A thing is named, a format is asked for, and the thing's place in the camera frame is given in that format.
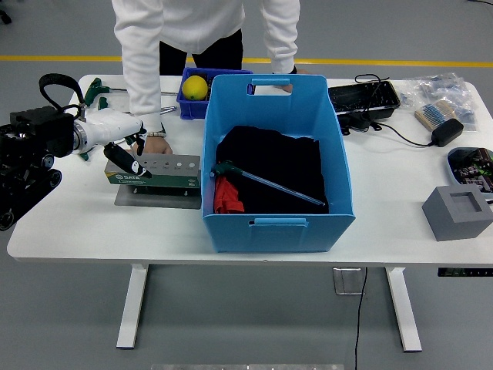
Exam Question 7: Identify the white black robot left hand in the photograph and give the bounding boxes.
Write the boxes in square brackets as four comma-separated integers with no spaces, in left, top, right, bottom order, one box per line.
[82,111,153,179]

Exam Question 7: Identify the person's left hand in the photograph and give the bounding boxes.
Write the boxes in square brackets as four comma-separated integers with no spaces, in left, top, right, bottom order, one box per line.
[275,68,309,93]

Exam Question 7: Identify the person's right hand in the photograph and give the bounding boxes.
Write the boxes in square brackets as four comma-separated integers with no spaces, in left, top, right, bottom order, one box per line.
[142,135,173,156]

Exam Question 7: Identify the green metal tool stand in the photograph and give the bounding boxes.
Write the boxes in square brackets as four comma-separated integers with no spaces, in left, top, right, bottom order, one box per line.
[103,153,203,210]

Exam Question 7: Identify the large green T-handle wrench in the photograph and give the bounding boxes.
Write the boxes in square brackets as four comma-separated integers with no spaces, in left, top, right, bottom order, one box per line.
[210,160,327,207]

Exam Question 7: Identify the large light blue folding box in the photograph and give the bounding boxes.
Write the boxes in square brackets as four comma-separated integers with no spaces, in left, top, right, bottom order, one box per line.
[201,73,356,254]

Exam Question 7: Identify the small dark blue parts bin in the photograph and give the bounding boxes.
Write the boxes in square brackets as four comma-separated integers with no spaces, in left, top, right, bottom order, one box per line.
[176,66,257,120]

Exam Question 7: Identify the black cloth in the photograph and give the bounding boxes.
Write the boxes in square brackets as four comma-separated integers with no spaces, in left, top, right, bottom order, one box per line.
[215,124,330,215]

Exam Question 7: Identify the yellow floor tape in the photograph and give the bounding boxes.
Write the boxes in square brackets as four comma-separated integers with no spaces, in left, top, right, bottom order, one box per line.
[0,55,493,67]

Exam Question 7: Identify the yellow lemon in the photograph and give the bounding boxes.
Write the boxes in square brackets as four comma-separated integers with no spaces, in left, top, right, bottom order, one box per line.
[181,75,210,102]

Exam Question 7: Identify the black plastic tray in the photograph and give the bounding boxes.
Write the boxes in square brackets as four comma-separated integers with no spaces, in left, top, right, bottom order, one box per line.
[327,79,402,116]

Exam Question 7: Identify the black clip object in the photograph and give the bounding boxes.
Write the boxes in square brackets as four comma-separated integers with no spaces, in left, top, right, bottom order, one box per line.
[337,113,383,136]

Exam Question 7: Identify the red cloth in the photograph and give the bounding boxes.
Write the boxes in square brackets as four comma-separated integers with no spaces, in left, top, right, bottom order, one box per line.
[213,175,246,215]

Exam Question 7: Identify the person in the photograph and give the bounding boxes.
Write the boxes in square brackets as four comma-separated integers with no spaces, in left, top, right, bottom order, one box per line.
[111,0,301,116]

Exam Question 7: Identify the tan resistor strip bundle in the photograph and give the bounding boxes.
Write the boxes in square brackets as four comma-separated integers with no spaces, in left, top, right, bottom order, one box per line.
[414,99,458,130]

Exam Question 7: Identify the clear bag of blue resistors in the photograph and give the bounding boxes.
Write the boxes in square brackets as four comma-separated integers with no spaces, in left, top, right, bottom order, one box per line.
[400,72,478,134]

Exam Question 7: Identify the white table leg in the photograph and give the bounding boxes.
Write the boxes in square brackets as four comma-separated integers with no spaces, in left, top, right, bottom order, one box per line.
[384,267,424,352]
[116,264,150,350]

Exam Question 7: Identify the black power adapter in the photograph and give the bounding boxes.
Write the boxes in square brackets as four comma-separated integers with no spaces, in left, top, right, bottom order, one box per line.
[430,118,465,148]

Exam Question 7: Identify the light blue shallow tray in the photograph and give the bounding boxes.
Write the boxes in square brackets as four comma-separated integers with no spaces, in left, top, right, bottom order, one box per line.
[446,146,493,204]

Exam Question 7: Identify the metal floor outlet plate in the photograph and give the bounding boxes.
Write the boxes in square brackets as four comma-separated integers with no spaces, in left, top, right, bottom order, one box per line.
[333,267,366,296]

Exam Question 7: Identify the pile of electronic components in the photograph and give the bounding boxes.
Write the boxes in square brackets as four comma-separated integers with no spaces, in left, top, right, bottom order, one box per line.
[452,148,493,193]

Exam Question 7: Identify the grey block with square recess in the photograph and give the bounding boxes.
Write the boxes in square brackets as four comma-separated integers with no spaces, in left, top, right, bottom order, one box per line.
[421,184,493,243]

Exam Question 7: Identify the black table control panel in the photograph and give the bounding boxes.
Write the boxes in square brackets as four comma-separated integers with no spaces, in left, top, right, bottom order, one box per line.
[437,267,493,278]

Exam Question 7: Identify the thin black cable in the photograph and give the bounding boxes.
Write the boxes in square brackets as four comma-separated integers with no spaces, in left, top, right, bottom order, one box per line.
[354,72,394,130]

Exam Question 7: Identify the black adapter cord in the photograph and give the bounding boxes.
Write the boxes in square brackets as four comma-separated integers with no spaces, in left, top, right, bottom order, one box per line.
[375,122,434,148]

